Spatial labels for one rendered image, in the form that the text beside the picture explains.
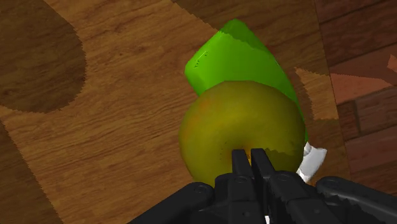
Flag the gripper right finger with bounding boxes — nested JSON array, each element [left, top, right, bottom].
[[250, 148, 397, 224]]

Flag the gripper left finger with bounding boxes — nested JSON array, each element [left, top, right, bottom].
[[129, 149, 267, 224]]

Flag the yellow-green apple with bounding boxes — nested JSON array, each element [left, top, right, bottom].
[[178, 80, 307, 188]]

